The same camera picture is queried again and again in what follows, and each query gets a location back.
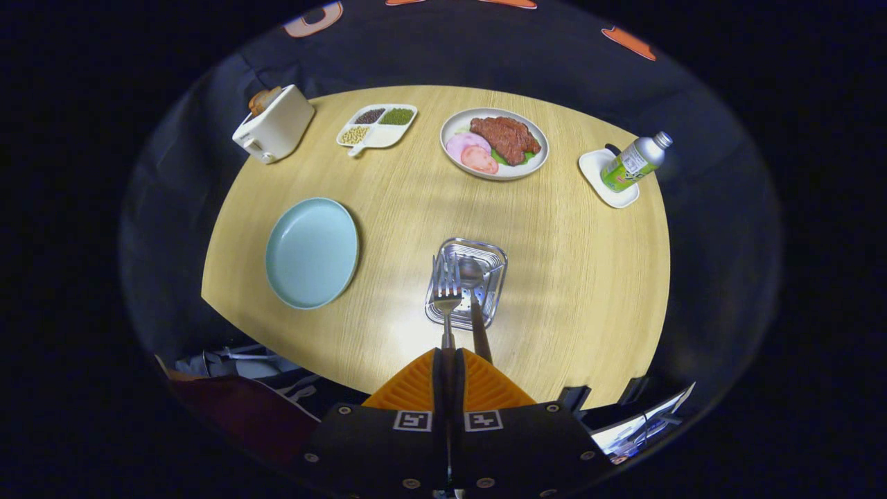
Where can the pile of dark beans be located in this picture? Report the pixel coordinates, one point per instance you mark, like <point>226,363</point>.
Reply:
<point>370,116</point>

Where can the white divided snack dish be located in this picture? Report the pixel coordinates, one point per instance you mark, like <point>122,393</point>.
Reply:
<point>381,135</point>

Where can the pile of yellow beans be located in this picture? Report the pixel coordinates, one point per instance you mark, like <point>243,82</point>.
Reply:
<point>354,134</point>

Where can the white round food plate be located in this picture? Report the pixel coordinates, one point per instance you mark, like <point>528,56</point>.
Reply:
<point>454,125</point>

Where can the white and black fabric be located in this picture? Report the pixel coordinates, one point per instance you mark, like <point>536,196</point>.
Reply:
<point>242,364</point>

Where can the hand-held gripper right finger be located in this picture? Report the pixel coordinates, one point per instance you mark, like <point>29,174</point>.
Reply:
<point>460,402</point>

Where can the pale pink ham slice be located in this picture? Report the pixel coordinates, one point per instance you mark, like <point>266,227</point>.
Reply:
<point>461,143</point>

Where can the silver bottle with green label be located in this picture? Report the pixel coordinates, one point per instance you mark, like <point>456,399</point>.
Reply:
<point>627,166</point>

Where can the pile of green beans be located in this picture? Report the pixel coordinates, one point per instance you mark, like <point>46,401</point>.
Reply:
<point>396,116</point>

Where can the brown steak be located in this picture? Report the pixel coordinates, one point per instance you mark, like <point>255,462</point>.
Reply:
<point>506,137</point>

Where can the light blue plate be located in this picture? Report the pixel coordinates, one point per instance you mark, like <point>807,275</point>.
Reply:
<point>312,253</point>

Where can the white toaster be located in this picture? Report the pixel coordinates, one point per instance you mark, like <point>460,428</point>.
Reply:
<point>280,125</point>

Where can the brown toast slice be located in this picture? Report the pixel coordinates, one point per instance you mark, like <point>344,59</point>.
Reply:
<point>270,93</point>
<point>257,104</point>

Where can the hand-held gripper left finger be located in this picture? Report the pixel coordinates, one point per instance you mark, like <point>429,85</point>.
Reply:
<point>437,402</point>

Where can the red-pink ham slice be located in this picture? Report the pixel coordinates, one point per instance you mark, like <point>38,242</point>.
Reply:
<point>479,161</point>

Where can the white square coaster dish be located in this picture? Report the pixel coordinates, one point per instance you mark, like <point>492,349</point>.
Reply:
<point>592,170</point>

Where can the green lettuce leaf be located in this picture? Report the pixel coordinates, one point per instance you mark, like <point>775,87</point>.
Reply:
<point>497,158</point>

